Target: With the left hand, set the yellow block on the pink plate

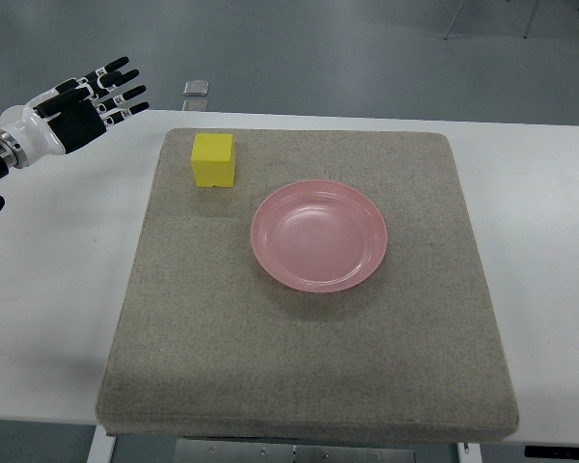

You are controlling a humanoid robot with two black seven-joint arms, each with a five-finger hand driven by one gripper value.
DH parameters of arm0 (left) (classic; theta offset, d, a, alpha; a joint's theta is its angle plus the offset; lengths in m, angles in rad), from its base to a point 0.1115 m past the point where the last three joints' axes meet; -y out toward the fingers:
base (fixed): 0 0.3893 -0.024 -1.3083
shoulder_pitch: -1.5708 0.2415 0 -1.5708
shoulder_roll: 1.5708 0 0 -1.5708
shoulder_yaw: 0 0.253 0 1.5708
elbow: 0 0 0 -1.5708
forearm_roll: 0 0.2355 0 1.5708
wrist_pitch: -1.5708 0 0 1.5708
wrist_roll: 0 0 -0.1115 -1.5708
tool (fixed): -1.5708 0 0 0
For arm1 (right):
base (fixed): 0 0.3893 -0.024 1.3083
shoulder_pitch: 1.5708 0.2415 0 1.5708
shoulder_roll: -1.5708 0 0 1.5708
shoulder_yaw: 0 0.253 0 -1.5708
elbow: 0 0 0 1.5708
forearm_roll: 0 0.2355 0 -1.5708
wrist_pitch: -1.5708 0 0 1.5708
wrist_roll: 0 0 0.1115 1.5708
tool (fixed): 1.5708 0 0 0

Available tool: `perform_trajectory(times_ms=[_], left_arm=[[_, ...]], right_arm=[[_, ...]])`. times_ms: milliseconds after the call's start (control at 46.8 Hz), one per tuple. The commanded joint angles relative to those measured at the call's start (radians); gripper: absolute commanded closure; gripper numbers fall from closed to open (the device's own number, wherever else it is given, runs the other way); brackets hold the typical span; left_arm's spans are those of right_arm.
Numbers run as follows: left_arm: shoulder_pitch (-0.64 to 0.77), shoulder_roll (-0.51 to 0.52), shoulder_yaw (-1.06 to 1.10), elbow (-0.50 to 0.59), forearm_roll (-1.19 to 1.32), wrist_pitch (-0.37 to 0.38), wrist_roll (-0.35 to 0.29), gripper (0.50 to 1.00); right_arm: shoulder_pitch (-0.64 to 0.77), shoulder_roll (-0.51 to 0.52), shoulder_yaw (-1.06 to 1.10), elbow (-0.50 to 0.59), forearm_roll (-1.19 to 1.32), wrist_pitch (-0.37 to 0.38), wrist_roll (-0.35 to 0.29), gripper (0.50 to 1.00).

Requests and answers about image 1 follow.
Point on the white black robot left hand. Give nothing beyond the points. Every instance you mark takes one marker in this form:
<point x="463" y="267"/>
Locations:
<point x="70" y="116"/>

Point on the yellow foam block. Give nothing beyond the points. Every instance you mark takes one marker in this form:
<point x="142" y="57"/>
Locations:
<point x="213" y="160"/>

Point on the pink plate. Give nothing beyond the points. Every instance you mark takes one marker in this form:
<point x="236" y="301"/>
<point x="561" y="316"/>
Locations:
<point x="318" y="236"/>

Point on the upper metal floor socket cover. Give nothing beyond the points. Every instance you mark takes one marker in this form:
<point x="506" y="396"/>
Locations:
<point x="195" y="88"/>

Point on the metal floor socket cover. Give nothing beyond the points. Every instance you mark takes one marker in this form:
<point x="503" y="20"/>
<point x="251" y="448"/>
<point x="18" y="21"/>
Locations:
<point x="195" y="88"/>
<point x="195" y="105"/>

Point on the lower metal floor socket cover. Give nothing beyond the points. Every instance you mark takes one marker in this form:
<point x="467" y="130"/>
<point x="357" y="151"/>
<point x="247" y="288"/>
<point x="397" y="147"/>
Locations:
<point x="195" y="105"/>

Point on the black table control panel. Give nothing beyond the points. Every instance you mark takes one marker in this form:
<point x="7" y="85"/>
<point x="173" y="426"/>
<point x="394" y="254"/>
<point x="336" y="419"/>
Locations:
<point x="552" y="452"/>

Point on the white table frame left leg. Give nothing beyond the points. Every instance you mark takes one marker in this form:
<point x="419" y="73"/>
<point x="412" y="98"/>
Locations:
<point x="102" y="447"/>

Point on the white table frame leg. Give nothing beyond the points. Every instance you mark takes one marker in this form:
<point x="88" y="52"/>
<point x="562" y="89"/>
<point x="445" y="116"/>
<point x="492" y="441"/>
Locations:
<point x="469" y="453"/>
<point x="102" y="447"/>

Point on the grey metal base plate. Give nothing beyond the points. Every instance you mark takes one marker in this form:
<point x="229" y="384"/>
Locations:
<point x="223" y="451"/>

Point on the white table frame right leg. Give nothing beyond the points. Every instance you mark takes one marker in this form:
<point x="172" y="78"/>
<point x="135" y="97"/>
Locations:
<point x="469" y="453"/>

